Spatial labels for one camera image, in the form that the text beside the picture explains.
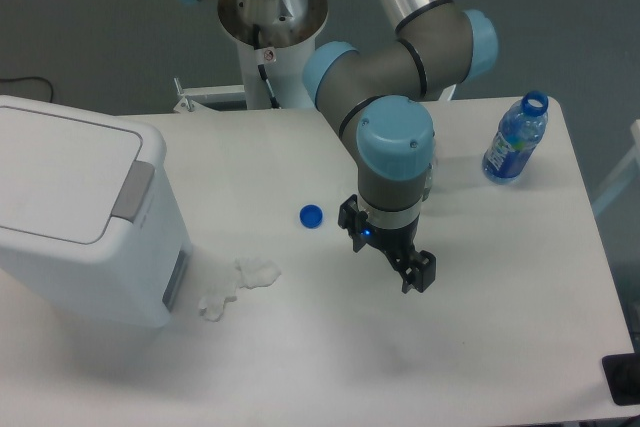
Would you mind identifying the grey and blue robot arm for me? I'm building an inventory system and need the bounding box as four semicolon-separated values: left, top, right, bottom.
182;0;498;291

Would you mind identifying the black device at table edge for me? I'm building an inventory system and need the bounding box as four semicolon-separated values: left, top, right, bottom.
602;353;639;406

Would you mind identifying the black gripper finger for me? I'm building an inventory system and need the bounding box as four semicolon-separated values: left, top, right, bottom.
338;194;368;252
384;245;436;294

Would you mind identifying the white furniture at right edge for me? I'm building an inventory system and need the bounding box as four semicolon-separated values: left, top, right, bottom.
591;120;639;217

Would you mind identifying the white push-top trash can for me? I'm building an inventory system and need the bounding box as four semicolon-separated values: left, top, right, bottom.
1;96;192;327

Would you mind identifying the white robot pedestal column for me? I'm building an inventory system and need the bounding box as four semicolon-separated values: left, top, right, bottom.
217;0;328;110

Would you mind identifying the blue bottle cap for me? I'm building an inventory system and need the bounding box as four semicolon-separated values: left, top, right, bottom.
299;204;324;229

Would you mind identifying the black cable on floor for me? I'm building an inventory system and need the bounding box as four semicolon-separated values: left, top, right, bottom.
0;76;55;100

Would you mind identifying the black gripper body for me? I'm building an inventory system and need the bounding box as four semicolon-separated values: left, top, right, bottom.
356;211;418;258

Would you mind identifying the blue plastic drink bottle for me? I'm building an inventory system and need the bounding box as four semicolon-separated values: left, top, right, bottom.
482;90;549;184

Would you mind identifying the crumpled white tissue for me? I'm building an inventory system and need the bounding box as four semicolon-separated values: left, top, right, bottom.
198;257;281;322

